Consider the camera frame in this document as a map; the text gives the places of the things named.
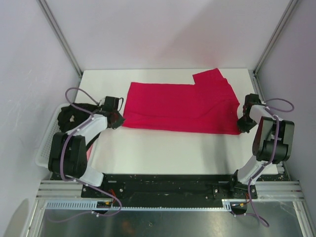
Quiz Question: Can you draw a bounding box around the red t shirt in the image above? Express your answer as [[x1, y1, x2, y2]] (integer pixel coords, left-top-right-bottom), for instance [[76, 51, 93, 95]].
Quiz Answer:
[[123, 69, 240, 135]]

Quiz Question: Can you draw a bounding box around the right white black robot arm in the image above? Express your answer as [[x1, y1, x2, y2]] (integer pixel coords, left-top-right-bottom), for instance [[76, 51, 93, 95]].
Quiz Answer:
[[228, 94, 295, 198]]

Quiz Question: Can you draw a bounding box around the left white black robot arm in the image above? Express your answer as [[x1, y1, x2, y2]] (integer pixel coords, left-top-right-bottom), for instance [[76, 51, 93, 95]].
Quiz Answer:
[[48, 96, 125, 198]]

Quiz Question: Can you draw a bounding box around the black t shirt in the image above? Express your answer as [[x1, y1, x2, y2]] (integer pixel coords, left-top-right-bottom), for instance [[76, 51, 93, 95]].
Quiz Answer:
[[56, 102, 102, 149]]

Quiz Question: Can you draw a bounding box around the pink garment in basket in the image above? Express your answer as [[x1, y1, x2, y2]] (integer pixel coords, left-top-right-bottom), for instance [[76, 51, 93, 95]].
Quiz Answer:
[[86, 145, 93, 161]]

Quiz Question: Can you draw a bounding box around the white plastic laundry basket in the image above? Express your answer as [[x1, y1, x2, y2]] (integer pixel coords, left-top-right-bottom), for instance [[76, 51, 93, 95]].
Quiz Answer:
[[35, 103, 69, 169]]

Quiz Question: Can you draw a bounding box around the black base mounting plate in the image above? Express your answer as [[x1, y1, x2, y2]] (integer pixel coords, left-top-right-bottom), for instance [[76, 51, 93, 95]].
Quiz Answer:
[[81, 174, 258, 207]]

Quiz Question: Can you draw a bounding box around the white slotted cable duct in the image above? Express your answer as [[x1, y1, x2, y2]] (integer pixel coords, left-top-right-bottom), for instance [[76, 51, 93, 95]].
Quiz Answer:
[[45, 199, 247, 212]]

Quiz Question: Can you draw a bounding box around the left aluminium frame post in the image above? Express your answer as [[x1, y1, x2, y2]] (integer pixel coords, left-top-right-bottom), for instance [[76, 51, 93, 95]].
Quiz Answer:
[[37, 0, 83, 78]]

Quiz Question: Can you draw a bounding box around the aluminium frame post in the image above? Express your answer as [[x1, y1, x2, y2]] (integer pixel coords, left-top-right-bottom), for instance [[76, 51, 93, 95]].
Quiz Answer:
[[37, 0, 83, 78], [253, 0, 301, 76]]

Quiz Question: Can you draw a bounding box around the right aluminium frame post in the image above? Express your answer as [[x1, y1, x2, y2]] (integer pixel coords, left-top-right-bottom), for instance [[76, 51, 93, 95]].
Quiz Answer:
[[253, 0, 301, 76]]

